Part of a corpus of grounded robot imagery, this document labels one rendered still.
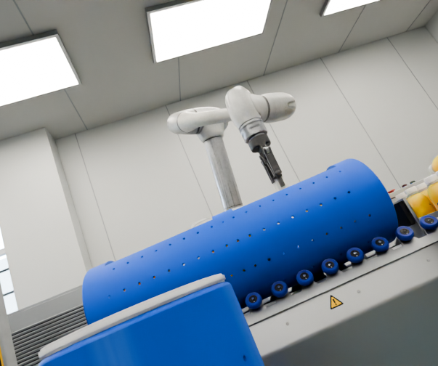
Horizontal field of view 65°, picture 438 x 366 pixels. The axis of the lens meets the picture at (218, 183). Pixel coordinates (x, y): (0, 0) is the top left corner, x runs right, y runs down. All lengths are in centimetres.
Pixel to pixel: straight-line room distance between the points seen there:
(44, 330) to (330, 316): 207
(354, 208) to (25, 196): 349
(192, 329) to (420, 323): 73
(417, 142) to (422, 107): 57
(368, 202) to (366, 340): 35
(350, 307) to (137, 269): 56
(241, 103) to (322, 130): 348
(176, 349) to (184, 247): 56
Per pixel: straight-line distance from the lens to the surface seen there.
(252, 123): 120
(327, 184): 101
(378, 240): 104
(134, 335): 42
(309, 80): 502
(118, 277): 100
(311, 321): 95
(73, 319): 261
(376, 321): 99
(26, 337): 272
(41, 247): 381
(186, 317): 43
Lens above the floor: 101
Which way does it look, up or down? 17 degrees up
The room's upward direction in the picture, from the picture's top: 24 degrees counter-clockwise
